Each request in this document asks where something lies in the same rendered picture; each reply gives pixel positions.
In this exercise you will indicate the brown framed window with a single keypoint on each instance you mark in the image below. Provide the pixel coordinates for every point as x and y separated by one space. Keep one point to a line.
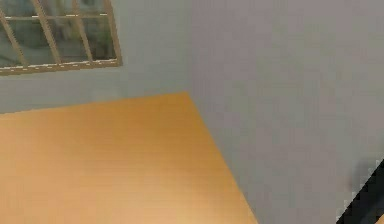
56 36

